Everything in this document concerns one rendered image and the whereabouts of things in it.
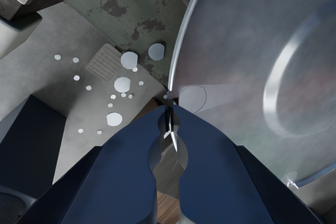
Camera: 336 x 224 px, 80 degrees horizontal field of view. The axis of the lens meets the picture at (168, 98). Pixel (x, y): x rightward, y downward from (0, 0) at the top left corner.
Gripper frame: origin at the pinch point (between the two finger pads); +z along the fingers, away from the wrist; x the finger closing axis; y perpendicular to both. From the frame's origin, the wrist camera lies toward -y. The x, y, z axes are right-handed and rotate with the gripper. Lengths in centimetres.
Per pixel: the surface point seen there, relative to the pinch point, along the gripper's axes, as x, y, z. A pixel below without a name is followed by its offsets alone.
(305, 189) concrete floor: 136, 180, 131
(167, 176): -0.4, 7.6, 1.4
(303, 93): 10.8, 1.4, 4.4
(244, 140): 6.4, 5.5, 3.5
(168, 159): -0.2, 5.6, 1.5
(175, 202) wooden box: 1, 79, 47
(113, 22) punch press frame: -6.5, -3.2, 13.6
